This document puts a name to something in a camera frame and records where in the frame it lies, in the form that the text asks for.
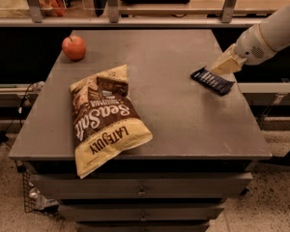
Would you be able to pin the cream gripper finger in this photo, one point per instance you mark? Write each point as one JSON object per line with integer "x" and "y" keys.
{"x": 228, "y": 63}
{"x": 229, "y": 52}

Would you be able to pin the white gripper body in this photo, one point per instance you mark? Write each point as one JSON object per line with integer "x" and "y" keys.
{"x": 249, "y": 47}

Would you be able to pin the dark blue rxbar wrapper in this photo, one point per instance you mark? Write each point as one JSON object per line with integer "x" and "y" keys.
{"x": 215, "y": 83}

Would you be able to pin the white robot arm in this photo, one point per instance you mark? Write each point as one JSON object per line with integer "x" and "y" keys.
{"x": 276, "y": 30}

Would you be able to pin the brown sea salt chip bag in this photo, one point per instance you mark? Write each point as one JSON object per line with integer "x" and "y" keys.
{"x": 105, "y": 123}

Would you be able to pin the orange bag on shelf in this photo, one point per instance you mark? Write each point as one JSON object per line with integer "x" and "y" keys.
{"x": 50, "y": 0}

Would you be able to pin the metal shelf rack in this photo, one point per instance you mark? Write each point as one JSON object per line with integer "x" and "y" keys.
{"x": 118, "y": 14}

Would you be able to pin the red apple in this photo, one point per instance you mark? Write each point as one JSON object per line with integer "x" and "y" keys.
{"x": 74, "y": 47}

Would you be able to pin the wire mesh basket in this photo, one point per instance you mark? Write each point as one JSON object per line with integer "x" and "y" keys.
{"x": 34, "y": 201}

